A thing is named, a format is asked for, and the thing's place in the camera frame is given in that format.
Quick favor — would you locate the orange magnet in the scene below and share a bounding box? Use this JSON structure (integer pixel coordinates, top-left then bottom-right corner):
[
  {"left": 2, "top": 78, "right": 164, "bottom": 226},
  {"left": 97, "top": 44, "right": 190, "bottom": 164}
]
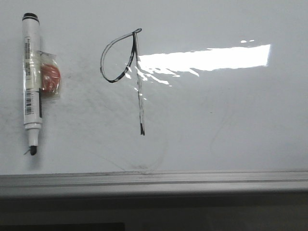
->
[{"left": 38, "top": 51, "right": 61, "bottom": 100}]

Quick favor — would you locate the white whiteboard marker pen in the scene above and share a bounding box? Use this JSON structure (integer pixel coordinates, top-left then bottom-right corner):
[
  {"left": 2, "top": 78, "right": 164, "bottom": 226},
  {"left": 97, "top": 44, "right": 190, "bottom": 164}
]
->
[{"left": 22, "top": 13, "right": 42, "bottom": 155}]

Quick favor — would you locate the white glossy whiteboard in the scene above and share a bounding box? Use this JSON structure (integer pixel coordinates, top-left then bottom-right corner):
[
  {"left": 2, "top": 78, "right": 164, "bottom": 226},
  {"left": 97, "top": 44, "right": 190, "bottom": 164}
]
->
[{"left": 0, "top": 0, "right": 308, "bottom": 175}]

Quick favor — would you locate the aluminium whiteboard frame rail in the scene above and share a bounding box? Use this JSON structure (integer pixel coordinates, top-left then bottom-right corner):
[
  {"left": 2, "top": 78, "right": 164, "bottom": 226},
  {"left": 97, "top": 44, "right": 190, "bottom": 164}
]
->
[{"left": 0, "top": 170, "right": 308, "bottom": 200}]

